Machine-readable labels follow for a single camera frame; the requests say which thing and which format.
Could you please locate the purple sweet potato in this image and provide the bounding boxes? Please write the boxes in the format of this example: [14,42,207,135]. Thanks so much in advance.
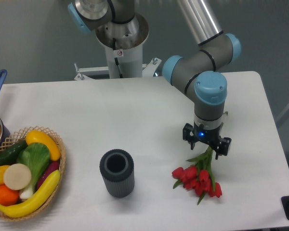
[36,161,60,190]

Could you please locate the beige round disc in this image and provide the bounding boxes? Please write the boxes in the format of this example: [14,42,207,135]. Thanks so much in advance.
[3,164,32,190]

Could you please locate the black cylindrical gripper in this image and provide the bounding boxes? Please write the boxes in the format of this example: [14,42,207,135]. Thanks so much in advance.
[183,123,232,160]

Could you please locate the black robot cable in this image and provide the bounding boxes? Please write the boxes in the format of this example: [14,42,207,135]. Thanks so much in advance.
[112,38,124,78]

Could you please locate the dark green cucumber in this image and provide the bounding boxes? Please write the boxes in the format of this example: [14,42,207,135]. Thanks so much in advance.
[0,140,27,166]

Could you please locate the long yellow banana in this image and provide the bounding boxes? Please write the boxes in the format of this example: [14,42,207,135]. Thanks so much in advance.
[0,170,61,218]

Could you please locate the orange fruit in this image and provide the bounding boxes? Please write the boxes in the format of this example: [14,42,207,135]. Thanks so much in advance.
[0,185,19,206]

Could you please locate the green leafy bok choy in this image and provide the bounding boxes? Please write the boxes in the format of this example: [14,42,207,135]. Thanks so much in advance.
[16,143,50,201]

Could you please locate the red tulip bouquet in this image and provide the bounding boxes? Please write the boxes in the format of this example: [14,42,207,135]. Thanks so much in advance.
[171,147,223,204]

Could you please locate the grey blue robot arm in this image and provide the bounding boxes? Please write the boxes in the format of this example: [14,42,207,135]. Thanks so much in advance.
[68,0,241,156]

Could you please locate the dark grey ribbed vase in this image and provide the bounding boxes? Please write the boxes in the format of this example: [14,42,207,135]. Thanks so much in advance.
[99,149,135,198]

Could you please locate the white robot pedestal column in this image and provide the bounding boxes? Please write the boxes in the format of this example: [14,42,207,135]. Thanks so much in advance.
[105,45,143,79]

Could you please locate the white metal base frame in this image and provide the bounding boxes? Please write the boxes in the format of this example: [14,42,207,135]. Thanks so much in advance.
[74,57,162,81]

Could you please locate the woven wicker basket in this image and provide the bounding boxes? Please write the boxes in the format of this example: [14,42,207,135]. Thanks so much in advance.
[0,126,66,221]

